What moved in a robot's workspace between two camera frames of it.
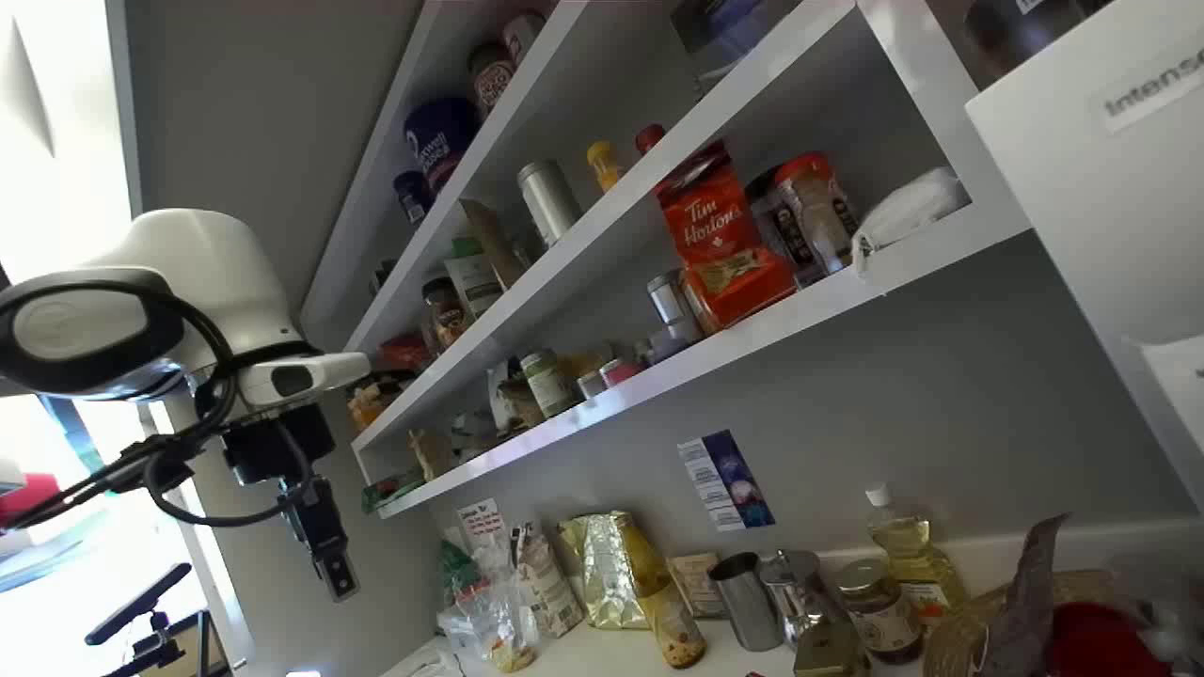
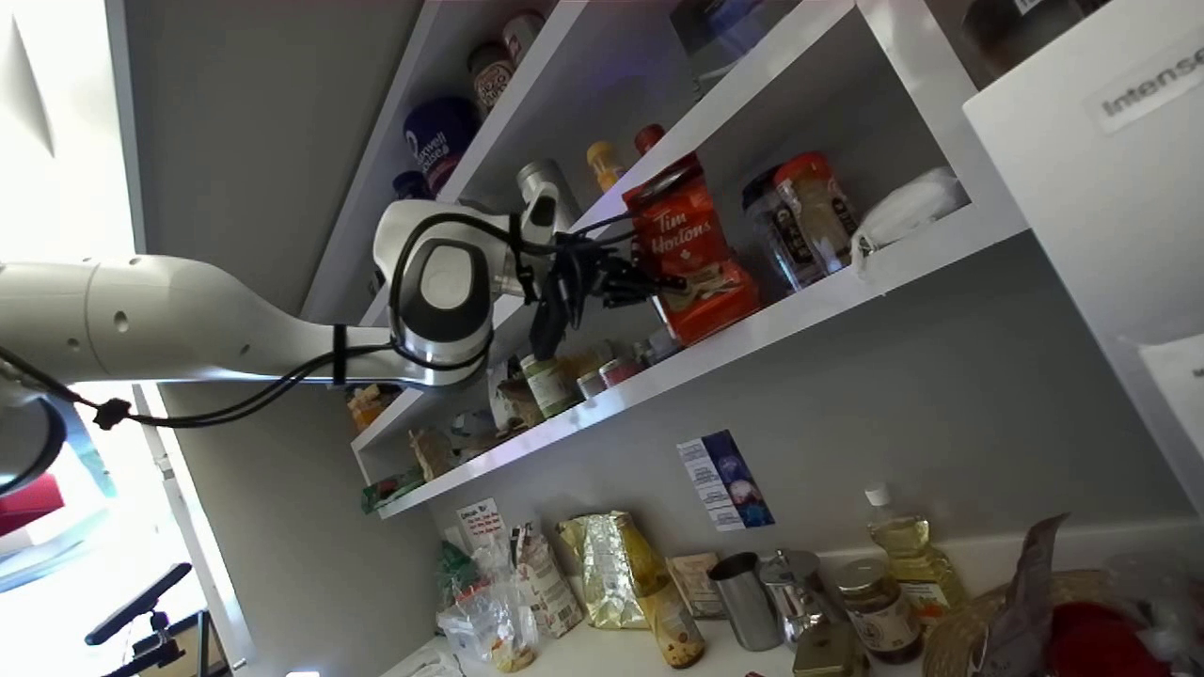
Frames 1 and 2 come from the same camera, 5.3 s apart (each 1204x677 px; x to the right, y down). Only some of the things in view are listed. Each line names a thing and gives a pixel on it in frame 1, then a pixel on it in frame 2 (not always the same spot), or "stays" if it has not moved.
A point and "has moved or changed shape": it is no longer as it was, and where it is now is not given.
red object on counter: (1098, 640) stays
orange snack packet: (729, 265) has moved or changed shape
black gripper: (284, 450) -> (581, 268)
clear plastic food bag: (489, 624) stays
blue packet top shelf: (432, 135) stays
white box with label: (1098, 135) stays
